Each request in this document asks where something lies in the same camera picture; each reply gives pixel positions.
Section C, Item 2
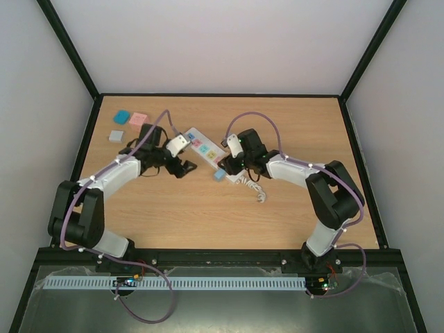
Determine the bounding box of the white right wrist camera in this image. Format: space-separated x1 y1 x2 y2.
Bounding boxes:
221 134 244 158

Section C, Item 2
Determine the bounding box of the light blue side plug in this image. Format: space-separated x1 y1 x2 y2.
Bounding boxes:
213 169 226 182

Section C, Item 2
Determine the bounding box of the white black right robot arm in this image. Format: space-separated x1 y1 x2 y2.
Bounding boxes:
218 128 365 272

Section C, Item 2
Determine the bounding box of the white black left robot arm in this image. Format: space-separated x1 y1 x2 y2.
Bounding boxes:
48 124 197 259

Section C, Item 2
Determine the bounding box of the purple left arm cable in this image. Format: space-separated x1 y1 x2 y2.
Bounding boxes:
59 109 188 324

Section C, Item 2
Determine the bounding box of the white power strip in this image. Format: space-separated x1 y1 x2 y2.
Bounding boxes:
184 127 245 184

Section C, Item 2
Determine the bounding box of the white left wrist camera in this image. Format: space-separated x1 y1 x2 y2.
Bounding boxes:
166 133 191 157

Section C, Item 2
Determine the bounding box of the blue cube plug adapter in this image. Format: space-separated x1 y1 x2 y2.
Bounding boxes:
113 110 131 125

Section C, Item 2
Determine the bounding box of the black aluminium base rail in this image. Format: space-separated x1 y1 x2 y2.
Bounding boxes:
34 247 403 275

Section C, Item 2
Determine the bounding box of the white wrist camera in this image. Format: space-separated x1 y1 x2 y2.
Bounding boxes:
166 133 191 157
221 134 244 158

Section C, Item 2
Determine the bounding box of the black enclosure frame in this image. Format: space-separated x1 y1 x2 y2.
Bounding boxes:
10 0 426 332

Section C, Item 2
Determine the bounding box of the light blue slotted cable duct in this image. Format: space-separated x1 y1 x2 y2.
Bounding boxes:
42 276 306 291

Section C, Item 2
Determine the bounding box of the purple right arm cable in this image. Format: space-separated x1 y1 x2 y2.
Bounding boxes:
225 110 368 300

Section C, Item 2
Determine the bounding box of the white USB charger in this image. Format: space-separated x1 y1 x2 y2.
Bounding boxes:
108 130 125 143

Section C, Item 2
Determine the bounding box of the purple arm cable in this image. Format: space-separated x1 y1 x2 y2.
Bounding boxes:
225 110 368 300
59 109 188 324

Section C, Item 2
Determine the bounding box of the pink cube socket adapter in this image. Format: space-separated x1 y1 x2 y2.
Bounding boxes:
128 112 148 131

